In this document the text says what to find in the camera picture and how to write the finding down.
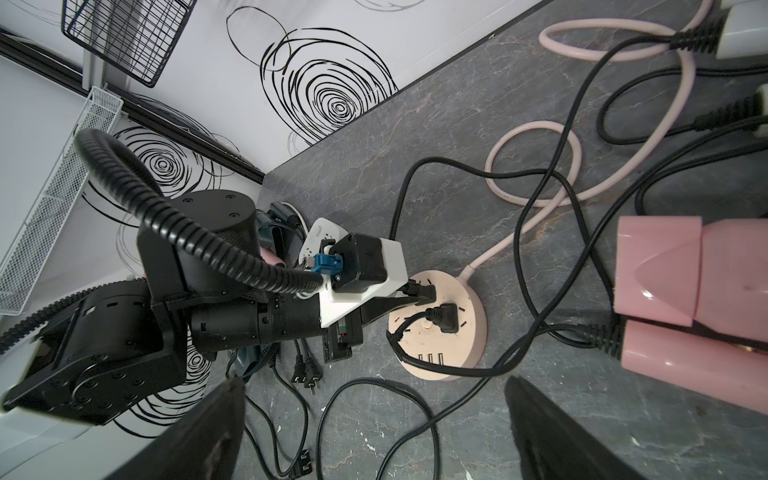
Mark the round beige power strip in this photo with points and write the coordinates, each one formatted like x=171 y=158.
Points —
x=459 y=341

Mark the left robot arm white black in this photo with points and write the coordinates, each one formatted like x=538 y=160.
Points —
x=206 y=286

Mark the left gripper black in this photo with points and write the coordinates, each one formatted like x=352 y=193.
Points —
x=245 y=322

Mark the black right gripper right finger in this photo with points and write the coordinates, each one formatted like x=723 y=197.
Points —
x=551 y=444

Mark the white wire shelf basket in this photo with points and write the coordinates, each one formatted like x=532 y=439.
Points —
x=25 y=258

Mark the black wire basket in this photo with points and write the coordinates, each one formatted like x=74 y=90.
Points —
x=137 y=37

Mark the white hair dryer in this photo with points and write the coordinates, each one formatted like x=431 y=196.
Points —
x=745 y=30
x=762 y=93

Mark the pink hair dryer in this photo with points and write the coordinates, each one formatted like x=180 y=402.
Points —
x=695 y=299

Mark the white hair dryer back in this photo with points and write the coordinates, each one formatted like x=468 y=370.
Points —
x=745 y=30

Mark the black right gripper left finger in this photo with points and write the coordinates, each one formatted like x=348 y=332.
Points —
x=204 y=444

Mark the white hair dryer middle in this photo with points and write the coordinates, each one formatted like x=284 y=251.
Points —
x=762 y=93

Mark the white square power strip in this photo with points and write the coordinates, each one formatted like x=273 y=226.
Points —
x=321 y=230

